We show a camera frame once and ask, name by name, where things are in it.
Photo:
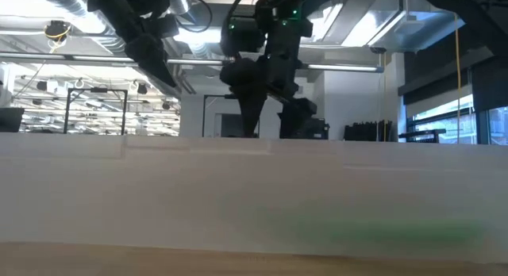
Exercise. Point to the black side table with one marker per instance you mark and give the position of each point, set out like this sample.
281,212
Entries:
422,132

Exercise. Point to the black stacked cases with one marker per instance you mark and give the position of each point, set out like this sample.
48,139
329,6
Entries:
367,131

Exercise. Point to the long linear ceiling light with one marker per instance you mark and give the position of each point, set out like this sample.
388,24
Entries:
341,67

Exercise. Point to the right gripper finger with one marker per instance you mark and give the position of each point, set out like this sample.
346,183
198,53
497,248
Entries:
248,85
293,117

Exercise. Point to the silver rectangular ceiling duct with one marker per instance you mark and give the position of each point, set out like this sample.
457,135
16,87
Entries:
377,22

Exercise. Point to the ceiling security camera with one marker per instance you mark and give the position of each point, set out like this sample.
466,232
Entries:
378,50

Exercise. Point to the black window blind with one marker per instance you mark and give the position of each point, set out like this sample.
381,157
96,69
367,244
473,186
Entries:
490,85

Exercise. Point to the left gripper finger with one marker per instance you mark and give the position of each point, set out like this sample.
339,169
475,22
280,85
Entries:
148,54

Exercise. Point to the black printer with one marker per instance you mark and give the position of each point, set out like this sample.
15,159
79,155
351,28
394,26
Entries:
319,129

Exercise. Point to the black rectangular frame stand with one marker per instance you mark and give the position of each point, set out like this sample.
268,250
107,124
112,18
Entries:
95,90

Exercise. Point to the round silver ceiling duct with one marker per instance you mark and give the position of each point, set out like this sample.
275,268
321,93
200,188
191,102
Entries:
99,42

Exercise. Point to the black monitor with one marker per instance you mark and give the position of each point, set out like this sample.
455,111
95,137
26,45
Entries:
10,119

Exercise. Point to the clear plastic pencil box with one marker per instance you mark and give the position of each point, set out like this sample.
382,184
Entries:
158,188

